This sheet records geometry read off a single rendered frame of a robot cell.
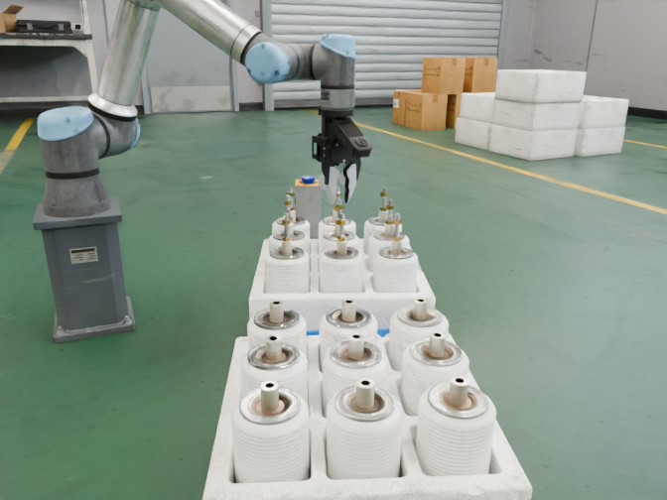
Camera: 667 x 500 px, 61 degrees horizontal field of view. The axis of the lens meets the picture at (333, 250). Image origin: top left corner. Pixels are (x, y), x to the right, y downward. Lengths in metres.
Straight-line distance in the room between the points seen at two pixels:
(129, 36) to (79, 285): 0.59
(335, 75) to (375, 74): 5.75
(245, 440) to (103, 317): 0.85
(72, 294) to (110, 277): 0.09
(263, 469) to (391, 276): 0.60
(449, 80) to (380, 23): 2.08
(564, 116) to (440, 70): 1.45
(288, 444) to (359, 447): 0.09
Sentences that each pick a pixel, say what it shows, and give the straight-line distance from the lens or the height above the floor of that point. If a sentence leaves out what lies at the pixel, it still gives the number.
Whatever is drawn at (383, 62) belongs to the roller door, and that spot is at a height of 0.51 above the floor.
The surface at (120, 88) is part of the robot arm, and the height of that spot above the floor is 0.57.
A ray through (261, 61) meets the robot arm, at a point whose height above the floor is 0.64.
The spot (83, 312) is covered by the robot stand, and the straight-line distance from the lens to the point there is 1.49.
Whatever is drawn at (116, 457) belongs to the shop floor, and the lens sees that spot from 1.10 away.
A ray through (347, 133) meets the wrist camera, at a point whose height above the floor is 0.50.
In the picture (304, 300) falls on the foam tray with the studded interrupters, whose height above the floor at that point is 0.18.
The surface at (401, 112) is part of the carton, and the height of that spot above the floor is 0.11.
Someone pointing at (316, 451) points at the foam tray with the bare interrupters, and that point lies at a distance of 0.77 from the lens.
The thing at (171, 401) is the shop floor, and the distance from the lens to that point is 1.21.
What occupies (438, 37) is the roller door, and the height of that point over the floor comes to 0.80.
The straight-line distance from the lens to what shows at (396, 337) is 0.93.
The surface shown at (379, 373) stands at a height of 0.24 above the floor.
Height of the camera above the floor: 0.67
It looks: 20 degrees down
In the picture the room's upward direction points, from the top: 1 degrees clockwise
